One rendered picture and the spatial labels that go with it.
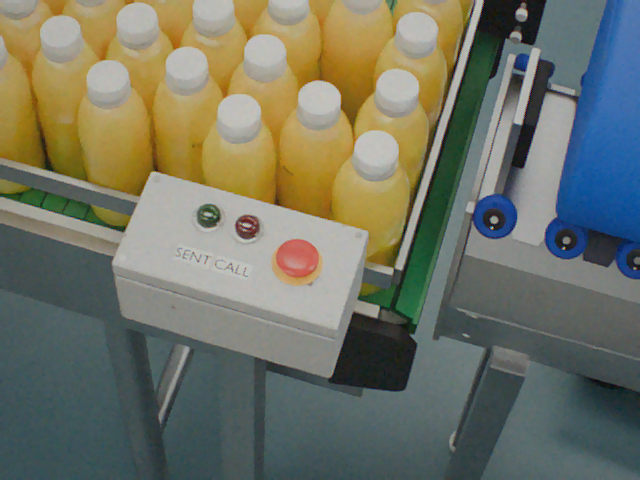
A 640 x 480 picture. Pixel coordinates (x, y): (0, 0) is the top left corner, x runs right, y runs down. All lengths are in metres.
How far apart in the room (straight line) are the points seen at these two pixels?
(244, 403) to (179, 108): 0.32
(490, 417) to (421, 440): 0.51
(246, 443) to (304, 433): 0.78
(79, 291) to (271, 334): 0.38
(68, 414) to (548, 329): 1.08
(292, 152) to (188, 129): 0.10
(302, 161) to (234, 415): 0.31
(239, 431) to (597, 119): 0.54
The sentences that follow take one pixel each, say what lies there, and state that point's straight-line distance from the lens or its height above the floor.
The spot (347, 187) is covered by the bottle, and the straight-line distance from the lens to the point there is 1.21.
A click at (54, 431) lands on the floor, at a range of 2.28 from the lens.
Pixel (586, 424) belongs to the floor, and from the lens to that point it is 2.33.
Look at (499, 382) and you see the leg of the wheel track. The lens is 1.67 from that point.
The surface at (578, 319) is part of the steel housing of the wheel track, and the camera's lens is 1.41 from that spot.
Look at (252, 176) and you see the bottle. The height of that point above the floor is 1.05.
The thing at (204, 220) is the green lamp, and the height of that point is 1.11.
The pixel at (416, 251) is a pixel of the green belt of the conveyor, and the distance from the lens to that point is 1.38.
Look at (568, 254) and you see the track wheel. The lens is 1.34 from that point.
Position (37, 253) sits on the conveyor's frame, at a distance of 1.44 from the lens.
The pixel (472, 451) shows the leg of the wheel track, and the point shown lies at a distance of 1.87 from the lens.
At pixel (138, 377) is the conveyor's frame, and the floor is 0.58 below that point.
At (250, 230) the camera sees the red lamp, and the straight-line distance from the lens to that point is 1.13.
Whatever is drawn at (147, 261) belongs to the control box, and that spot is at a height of 1.10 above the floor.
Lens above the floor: 2.08
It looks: 59 degrees down
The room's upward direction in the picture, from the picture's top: 6 degrees clockwise
